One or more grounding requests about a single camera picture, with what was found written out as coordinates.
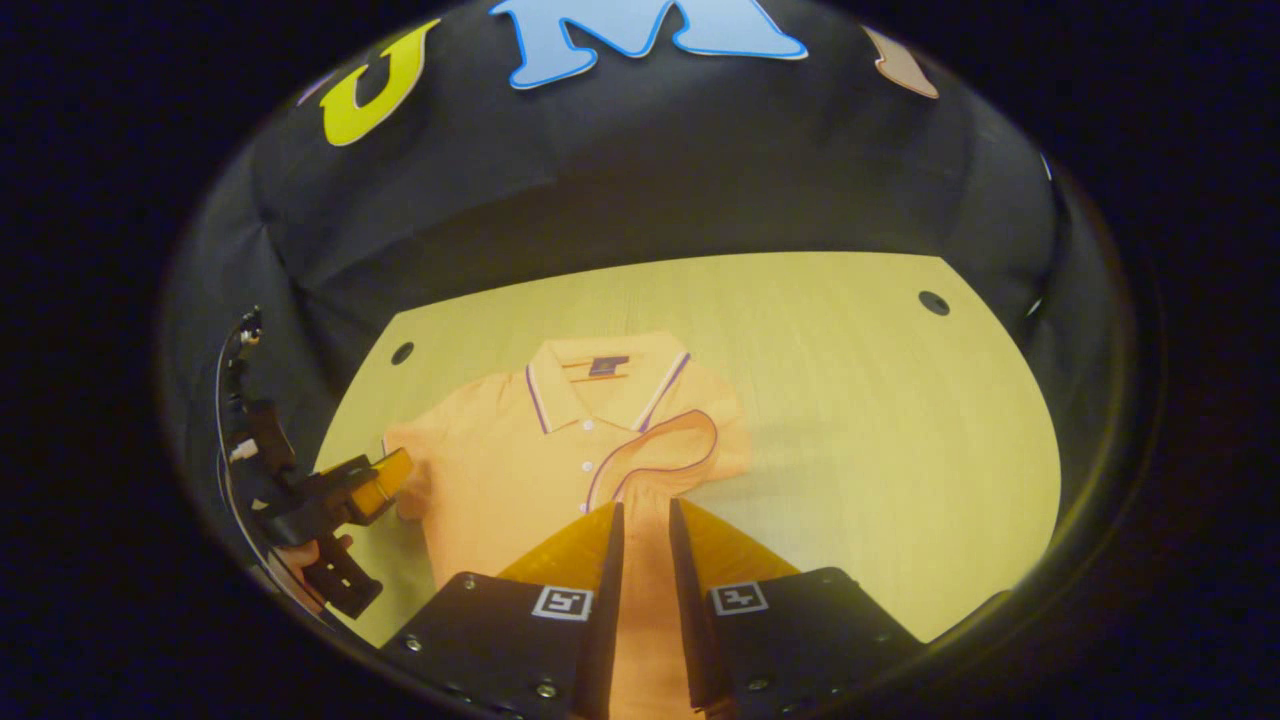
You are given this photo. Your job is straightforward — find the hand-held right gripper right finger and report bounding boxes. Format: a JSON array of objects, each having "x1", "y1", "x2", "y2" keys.
[{"x1": 668, "y1": 497, "x2": 926, "y2": 720}]

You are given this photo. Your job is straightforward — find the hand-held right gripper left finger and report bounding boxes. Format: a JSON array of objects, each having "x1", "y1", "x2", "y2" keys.
[{"x1": 378, "y1": 500, "x2": 626, "y2": 720}]

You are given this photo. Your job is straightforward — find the orange polo T-shirt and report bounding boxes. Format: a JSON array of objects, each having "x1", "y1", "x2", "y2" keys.
[{"x1": 382, "y1": 332, "x2": 753, "y2": 720}]

